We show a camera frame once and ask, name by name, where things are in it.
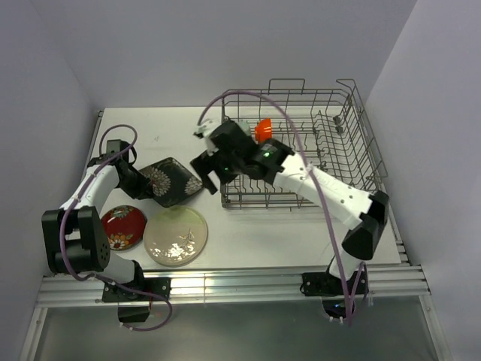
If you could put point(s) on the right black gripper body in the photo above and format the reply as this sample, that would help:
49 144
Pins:
226 168

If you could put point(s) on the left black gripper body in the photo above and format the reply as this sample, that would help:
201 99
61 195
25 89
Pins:
135 183

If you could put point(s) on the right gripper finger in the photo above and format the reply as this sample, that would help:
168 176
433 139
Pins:
201 165
208 183

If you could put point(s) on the green cup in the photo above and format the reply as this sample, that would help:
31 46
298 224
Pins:
244 126

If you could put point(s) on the black square floral plate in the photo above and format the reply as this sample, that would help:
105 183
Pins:
172 183

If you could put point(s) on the orange bowl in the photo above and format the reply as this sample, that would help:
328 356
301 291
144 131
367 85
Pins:
263 130

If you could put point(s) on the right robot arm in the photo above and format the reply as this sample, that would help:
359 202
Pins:
364 214

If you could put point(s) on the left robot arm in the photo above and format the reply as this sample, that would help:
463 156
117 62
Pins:
75 241

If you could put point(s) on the red floral small plate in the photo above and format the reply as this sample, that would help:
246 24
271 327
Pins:
124 226

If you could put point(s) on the cream green round plate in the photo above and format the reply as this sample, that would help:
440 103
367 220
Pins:
176 236

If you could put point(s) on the grey wire dish rack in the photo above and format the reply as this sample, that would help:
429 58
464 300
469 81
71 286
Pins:
330 124

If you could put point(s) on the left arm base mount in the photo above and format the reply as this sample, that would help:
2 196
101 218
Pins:
135 306

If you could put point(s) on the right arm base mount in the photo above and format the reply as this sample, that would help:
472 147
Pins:
329 288

